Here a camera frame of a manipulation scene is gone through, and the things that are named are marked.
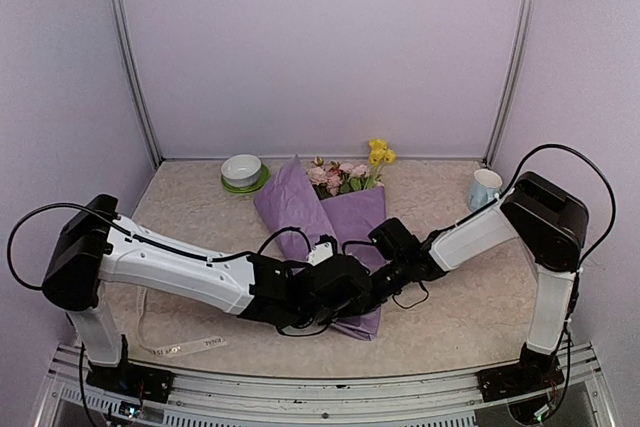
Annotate purple wrapping paper sheet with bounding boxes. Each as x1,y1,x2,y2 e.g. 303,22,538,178
254,156,387,341

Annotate cream printed ribbon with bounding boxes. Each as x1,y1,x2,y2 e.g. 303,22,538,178
134,289,229,358

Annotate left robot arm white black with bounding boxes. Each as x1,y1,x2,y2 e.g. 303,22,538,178
42,194,373,368

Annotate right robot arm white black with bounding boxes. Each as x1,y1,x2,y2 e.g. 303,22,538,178
369,172,589,374

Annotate green plate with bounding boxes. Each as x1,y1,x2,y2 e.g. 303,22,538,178
220,165,271,194

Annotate white ceramic bowl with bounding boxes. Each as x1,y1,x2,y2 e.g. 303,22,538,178
221,154,262,188

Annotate white blue paper cup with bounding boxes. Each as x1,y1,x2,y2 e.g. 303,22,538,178
468,168,503,212

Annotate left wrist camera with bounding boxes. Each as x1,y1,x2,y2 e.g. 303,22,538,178
306,234,338,266

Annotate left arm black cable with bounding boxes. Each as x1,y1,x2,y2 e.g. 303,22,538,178
6,203,121,292

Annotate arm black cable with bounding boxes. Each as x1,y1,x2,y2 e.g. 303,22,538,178
504,144,617,268
6,203,121,292

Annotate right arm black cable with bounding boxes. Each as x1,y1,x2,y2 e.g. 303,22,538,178
504,144,617,268

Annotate left aluminium frame post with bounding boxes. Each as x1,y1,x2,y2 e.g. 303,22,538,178
109,0,164,170

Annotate aluminium frame post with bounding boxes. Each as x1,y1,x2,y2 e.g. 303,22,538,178
109,0,164,170
482,0,535,167

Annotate right aluminium frame post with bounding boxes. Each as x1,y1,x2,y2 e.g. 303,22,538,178
482,0,535,167

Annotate front aluminium rail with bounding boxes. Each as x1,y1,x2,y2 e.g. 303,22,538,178
28,344,621,426

